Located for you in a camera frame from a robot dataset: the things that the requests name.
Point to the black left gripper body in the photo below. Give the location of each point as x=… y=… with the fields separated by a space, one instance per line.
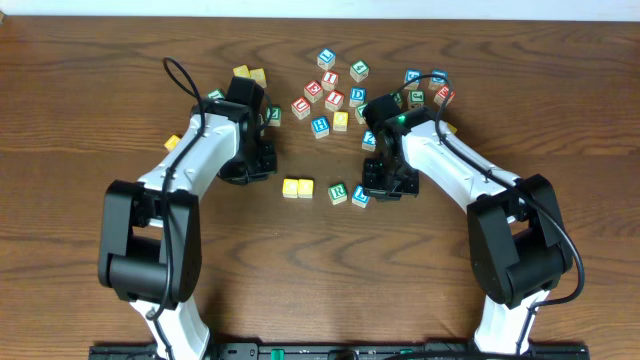
x=257 y=167

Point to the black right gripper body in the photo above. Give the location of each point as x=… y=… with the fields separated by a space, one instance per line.
x=388 y=181

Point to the blue l block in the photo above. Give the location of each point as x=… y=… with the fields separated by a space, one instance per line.
x=326 y=59
x=359 y=198

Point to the yellow C block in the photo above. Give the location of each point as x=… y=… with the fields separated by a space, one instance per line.
x=290 y=188

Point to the green R block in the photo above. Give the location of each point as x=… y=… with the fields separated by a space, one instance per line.
x=337 y=193

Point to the yellow O block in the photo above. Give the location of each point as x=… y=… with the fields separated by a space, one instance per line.
x=305 y=188

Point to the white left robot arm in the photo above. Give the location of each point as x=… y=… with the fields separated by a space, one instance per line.
x=150 y=247

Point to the blue 2 block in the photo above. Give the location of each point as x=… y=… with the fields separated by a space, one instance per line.
x=369 y=141

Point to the green Z block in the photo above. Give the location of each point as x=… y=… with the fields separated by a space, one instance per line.
x=275 y=116

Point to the red U block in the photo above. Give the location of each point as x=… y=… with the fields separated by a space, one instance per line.
x=301 y=108

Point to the blue H block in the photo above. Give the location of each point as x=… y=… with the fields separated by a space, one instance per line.
x=320 y=127

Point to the green N block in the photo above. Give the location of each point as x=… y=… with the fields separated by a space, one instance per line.
x=359 y=113

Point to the green B block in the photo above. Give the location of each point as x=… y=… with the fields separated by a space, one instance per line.
x=397 y=96

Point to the yellow block far right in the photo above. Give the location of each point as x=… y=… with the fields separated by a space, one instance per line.
x=452 y=128

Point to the yellow S block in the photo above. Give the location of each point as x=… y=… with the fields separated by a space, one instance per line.
x=259 y=76

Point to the yellow K block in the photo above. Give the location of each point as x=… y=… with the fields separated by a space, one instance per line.
x=172 y=142

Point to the green J block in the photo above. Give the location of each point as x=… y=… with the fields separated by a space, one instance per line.
x=415 y=99

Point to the blue d block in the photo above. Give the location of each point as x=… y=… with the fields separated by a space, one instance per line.
x=437 y=79
x=357 y=96

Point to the yellow W block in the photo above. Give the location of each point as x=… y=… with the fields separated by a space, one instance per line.
x=242 y=71

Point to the red E block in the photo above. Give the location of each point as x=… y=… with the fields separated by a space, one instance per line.
x=313 y=91

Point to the red I block lower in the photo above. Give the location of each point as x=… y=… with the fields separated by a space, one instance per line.
x=334 y=101

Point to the red i block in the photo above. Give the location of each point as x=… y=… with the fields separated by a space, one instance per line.
x=334 y=101
x=329 y=80

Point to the red M block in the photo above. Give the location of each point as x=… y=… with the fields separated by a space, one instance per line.
x=442 y=94

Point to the blue D block right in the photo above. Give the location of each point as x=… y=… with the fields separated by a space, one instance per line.
x=437 y=79

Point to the blue 5 block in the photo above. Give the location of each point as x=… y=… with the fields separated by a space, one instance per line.
x=412 y=79

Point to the red I block upper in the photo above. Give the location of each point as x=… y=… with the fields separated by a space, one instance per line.
x=329 y=80

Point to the green 4 block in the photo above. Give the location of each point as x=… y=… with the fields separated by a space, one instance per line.
x=359 y=71

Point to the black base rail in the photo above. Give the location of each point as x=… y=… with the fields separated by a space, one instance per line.
x=253 y=351

